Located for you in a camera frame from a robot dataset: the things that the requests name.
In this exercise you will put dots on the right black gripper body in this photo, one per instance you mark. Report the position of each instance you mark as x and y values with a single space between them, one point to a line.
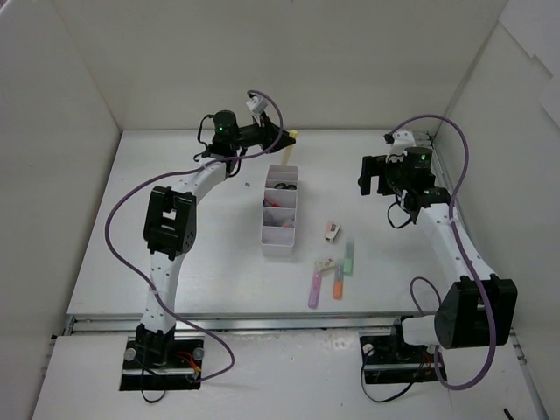
381 176

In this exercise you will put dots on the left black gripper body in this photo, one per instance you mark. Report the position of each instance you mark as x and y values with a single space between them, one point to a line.
267 135

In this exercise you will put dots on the yellow highlighter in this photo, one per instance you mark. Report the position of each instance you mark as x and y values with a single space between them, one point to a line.
288 150

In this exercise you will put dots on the black handled scissors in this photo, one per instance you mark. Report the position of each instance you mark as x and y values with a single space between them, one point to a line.
285 186

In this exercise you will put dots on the red pen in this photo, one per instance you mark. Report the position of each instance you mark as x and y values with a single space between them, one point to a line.
269 203

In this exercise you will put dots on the green highlighter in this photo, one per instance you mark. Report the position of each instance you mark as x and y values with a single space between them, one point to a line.
348 262

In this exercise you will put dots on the orange highlighter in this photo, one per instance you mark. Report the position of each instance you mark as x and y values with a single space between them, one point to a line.
338 280

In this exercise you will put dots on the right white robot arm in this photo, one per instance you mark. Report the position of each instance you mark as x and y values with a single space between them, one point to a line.
455 323

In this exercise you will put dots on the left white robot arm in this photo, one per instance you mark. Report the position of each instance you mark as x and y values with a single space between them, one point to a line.
171 221

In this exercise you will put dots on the white compartment organizer box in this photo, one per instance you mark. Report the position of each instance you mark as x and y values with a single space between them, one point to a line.
279 241

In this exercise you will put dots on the small white eraser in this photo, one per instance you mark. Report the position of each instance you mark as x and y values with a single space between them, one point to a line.
325 265

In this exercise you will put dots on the purple highlighter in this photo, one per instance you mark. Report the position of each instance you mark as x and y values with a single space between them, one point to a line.
313 299

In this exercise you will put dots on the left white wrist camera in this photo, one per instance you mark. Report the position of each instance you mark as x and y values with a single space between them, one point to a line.
256 105

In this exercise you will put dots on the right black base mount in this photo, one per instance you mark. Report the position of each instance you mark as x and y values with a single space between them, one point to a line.
388 360

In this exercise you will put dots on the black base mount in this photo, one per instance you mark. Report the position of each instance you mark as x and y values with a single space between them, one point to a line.
181 370
388 360

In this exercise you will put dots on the front aluminium rail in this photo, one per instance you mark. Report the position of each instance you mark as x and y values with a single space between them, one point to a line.
248 322

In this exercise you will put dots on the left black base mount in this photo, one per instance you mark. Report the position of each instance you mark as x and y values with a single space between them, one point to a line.
181 370

